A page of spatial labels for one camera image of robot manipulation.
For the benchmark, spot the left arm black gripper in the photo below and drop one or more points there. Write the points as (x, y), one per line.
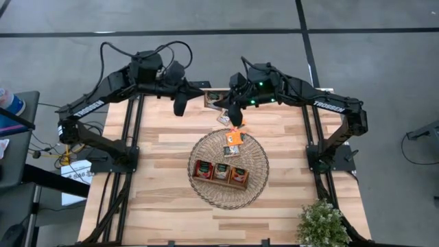
(171, 89)

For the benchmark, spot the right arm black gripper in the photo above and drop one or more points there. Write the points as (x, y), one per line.
(257, 94)

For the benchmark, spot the red strawberry tea packet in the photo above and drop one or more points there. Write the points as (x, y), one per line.
(203, 169)

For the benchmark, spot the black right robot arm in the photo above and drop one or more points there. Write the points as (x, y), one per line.
(331, 107)

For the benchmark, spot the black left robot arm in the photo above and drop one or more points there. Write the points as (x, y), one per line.
(89, 109)

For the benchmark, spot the wooden three-compartment tea box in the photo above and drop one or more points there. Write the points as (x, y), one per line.
(219, 184)

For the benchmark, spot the black flat bar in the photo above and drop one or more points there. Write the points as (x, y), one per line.
(202, 84)

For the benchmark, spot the round woven straw placemat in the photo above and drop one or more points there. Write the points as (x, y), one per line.
(212, 195)

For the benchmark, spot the white printed box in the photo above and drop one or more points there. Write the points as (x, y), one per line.
(79, 168)

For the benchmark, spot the black edge clamp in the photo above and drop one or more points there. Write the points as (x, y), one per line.
(265, 242)
(170, 243)

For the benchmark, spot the green potted plant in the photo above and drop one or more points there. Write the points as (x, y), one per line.
(322, 226)

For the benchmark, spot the black desk beam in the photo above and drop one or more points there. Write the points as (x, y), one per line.
(55, 180)

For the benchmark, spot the black power plug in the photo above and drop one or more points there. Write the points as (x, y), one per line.
(36, 154)

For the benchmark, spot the black rod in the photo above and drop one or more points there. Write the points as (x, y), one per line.
(20, 120)

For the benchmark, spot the blue white bottle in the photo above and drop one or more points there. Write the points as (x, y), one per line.
(12, 103)

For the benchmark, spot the gray side desk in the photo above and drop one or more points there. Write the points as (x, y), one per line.
(17, 206)
(19, 151)

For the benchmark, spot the blue box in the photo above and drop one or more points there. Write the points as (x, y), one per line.
(8, 127)

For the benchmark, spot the white paper sheet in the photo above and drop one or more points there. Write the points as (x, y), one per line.
(3, 147)

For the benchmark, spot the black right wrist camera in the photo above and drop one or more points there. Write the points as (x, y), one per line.
(259, 73)

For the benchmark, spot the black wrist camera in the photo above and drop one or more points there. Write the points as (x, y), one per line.
(147, 67)
(259, 73)

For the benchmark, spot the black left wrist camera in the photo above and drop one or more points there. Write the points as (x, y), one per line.
(147, 67)

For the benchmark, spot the black aluminium table frame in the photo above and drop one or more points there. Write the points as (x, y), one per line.
(122, 206)

